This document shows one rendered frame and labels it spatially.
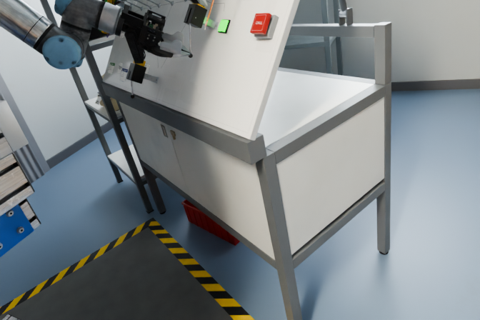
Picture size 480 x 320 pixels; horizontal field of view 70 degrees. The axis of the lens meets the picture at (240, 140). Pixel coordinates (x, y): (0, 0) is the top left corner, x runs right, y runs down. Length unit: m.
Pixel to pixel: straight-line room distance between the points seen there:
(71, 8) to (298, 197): 0.80
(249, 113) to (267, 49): 0.16
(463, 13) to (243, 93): 2.55
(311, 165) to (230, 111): 0.30
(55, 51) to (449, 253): 1.63
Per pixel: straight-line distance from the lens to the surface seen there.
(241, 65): 0.93
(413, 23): 3.25
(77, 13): 1.02
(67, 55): 0.89
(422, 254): 1.75
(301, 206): 1.08
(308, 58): 3.42
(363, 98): 1.17
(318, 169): 1.08
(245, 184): 1.04
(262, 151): 0.88
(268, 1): 0.95
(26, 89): 3.35
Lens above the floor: 1.25
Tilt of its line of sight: 26 degrees down
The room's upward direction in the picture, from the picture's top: 12 degrees counter-clockwise
